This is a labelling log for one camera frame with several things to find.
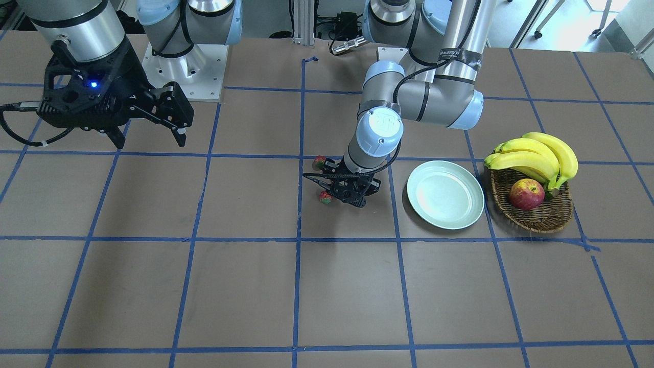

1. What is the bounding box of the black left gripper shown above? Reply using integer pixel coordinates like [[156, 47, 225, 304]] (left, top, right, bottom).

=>
[[302, 173, 381, 208]]

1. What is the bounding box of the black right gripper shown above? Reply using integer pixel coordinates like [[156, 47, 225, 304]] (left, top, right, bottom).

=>
[[37, 36, 194, 149]]

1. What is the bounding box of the red strawberry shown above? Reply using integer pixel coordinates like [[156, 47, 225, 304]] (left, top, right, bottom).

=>
[[318, 191, 334, 204], [312, 155, 327, 171]]

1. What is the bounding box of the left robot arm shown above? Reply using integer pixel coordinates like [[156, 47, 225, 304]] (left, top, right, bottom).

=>
[[303, 1, 497, 208]]

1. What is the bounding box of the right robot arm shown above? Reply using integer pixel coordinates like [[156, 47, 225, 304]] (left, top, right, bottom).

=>
[[2, 1, 243, 149]]

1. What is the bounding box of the light green plate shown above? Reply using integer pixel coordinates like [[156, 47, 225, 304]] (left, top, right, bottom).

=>
[[406, 160, 484, 230]]

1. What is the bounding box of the silver cylindrical connector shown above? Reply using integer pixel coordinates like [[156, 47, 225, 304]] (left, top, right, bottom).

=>
[[329, 36, 369, 56]]

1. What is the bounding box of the black power adapter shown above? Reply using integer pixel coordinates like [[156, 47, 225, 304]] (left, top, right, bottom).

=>
[[334, 11, 358, 40]]

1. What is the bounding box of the red yellow apple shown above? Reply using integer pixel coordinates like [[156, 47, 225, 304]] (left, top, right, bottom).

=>
[[508, 178, 546, 211]]

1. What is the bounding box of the yellow banana bunch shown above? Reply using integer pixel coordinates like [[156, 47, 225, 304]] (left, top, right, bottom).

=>
[[484, 132, 579, 197]]

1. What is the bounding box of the brown wicker basket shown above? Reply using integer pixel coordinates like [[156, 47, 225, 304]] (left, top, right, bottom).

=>
[[484, 168, 574, 234]]

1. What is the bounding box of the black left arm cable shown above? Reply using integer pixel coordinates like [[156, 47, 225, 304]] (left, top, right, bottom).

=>
[[378, 0, 483, 169]]

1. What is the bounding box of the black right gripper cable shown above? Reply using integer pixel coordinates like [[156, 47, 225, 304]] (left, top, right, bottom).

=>
[[0, 102, 72, 148]]

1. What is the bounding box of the aluminium frame post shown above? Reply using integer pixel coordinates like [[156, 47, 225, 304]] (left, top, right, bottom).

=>
[[291, 0, 315, 48]]

